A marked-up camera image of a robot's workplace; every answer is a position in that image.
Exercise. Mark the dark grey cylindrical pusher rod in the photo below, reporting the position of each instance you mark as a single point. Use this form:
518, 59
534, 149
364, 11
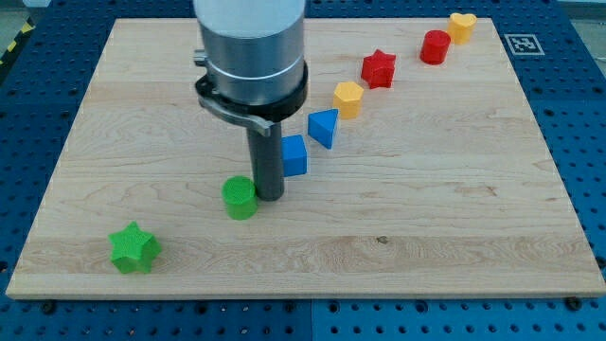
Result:
266, 163

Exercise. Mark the black flange with metal bracket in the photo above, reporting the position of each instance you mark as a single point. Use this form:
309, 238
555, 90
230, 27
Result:
254, 89

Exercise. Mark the blue cube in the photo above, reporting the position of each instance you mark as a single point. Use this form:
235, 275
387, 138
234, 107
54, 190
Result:
294, 155

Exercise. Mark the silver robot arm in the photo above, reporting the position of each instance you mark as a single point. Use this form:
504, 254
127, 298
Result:
251, 25

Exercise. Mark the green cylinder block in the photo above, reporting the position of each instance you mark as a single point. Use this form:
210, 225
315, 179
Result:
239, 197

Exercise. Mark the blue triangular prism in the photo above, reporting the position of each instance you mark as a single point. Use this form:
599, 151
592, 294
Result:
322, 126

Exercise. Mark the yellow pentagon block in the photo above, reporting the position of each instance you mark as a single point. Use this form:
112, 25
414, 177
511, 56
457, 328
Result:
347, 99

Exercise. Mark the red star block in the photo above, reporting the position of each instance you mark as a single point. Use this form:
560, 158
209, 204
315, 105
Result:
378, 69

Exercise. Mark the green star block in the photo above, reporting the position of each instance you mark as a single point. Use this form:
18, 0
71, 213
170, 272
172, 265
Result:
133, 249

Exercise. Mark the red cylinder block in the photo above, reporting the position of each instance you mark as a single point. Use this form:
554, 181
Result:
435, 47

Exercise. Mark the wooden board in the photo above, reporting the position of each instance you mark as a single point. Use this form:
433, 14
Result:
442, 187

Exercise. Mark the yellow heart block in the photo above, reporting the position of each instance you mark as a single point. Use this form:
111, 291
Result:
460, 27

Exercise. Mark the white fiducial marker tag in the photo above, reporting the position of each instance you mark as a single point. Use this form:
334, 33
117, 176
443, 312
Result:
522, 44

